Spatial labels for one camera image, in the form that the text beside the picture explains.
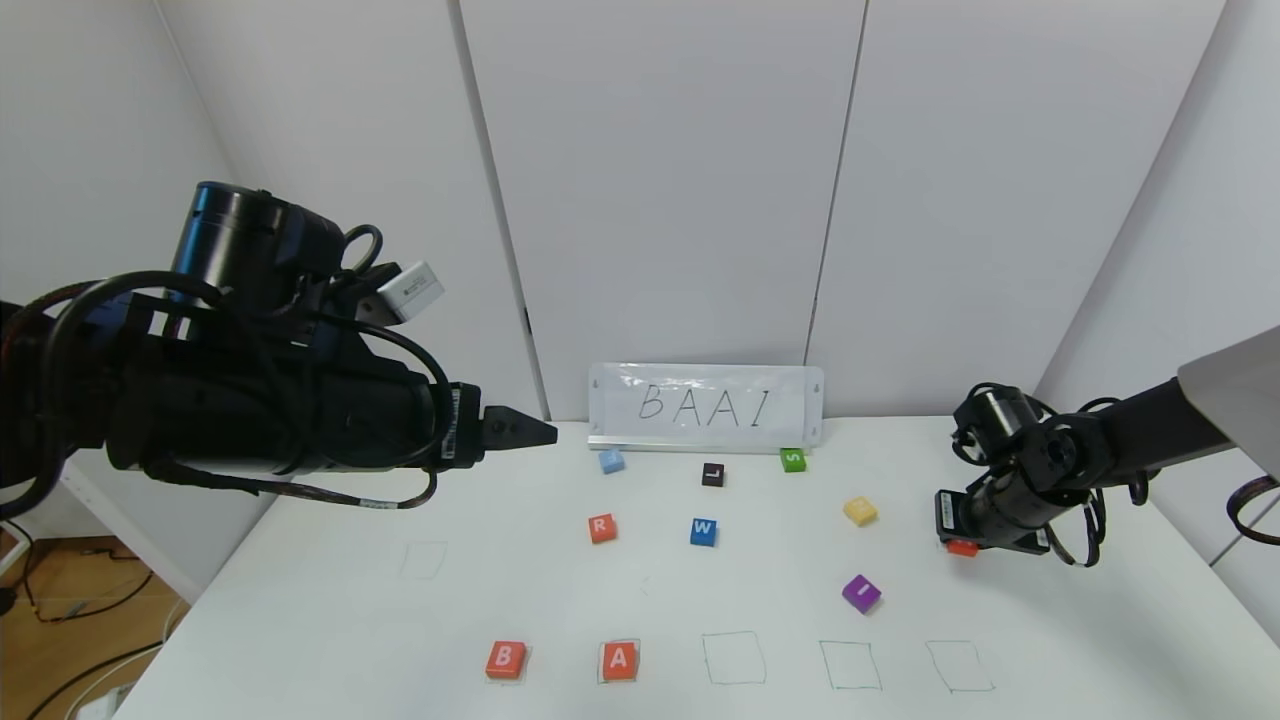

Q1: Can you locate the white floor cable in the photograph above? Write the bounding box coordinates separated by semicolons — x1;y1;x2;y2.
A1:
30;600;191;720

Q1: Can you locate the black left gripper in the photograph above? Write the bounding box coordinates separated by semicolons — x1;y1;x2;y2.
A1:
346;373;559;469

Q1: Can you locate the braided right arm hanging cable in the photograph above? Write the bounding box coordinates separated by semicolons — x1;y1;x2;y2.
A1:
1227;477;1280;547

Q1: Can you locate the black right arm cable loop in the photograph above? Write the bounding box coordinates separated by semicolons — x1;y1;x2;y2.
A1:
1045;488;1107;569

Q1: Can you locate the black floor cable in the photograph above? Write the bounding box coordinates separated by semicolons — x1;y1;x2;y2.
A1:
0;515;159;626

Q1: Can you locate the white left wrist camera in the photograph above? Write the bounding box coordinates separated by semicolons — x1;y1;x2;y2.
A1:
378;262;446;324

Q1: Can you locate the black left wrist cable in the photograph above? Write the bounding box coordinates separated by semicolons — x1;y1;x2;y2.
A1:
335;224;456;471

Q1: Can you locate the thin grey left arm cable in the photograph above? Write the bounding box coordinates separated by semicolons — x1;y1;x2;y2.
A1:
150;458;439;511

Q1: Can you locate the white BAAI sign board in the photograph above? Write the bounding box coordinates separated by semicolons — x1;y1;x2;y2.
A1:
588;363;824;451

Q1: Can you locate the black left arm hanging cable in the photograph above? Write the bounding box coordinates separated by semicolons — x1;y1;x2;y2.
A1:
0;270;226;521

